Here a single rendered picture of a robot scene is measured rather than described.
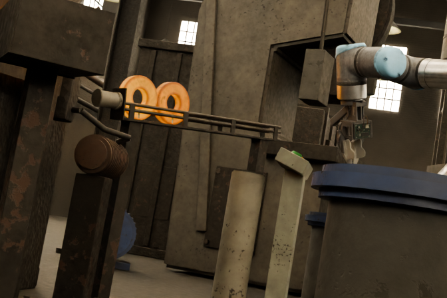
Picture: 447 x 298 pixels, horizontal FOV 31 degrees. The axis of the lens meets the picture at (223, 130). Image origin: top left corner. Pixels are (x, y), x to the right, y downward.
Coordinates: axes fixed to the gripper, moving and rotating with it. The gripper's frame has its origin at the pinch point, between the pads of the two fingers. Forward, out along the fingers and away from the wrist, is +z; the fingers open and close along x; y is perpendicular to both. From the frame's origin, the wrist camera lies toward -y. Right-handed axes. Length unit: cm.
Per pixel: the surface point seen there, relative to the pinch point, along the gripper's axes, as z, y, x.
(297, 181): 11.4, -34.0, -1.8
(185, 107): -15, -63, -32
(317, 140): 91, -559, 287
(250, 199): 15.9, -37.3, -18.7
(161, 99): -20, -59, -42
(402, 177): -23, 118, -61
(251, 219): 22.7, -36.3, -19.0
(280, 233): 28.3, -32.8, -10.0
